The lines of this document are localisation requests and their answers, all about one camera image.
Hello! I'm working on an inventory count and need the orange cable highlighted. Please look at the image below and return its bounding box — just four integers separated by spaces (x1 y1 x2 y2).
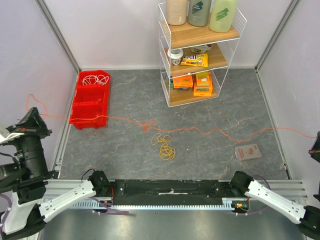
26 94 317 143

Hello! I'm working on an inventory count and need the white cable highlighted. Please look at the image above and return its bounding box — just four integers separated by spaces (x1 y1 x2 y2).
96 74 110 86
82 74 100 86

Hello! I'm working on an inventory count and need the yellow cable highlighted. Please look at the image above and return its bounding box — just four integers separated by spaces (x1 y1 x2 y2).
150 132 176 161

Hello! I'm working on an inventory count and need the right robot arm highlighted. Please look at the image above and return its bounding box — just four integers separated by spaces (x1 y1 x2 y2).
229 171 320 240

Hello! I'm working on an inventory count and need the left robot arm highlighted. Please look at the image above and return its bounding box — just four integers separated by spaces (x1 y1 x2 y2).
0 107 110 240

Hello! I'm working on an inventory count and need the red storage bin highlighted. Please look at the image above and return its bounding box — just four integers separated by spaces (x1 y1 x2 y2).
69 69 111 130

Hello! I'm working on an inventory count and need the small card on table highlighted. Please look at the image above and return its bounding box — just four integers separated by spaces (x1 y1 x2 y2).
235 144 262 161

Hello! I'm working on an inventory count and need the orange snack box right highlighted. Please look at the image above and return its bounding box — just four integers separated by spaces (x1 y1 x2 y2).
193 71 213 97

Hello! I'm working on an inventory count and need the orange snack box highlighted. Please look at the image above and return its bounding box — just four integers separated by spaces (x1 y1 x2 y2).
172 75 194 89
193 71 213 97

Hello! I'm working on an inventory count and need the yellow candy bag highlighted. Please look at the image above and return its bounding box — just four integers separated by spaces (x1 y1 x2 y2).
180 53 209 68

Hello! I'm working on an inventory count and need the orange snack box left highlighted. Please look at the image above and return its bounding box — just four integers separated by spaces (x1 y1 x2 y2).
172 75 194 89

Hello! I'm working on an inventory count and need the white brown snack pack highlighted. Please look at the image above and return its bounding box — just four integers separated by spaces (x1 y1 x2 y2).
190 44 212 54

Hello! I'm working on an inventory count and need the coffee cup with lid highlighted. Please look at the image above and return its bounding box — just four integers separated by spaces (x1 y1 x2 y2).
167 48 184 66

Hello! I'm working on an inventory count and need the light green bottle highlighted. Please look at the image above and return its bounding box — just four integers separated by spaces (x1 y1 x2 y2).
209 0 238 33

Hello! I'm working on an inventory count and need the grey green bottle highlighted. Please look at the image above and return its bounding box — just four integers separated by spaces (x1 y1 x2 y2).
188 0 212 27

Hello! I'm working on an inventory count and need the beige bottle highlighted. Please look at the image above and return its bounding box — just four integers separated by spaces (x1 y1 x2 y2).
165 0 188 26

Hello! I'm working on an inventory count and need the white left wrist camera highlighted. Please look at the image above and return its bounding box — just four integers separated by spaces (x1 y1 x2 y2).
0 124 24 145

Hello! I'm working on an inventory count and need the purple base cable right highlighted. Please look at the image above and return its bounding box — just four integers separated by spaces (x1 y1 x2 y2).
234 174 272 216

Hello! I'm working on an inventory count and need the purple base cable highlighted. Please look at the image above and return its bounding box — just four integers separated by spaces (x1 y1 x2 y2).
234 174 272 216
89 196 130 216

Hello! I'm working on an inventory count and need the slotted cable duct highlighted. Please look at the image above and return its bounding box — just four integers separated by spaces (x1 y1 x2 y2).
69 199 235 211

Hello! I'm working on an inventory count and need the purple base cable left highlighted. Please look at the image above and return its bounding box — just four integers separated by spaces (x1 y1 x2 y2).
89 196 130 216

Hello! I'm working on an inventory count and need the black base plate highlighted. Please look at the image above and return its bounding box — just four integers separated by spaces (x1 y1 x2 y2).
110 179 236 204

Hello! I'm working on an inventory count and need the white wire shelf rack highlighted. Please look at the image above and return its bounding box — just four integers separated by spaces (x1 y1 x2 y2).
158 3 247 108

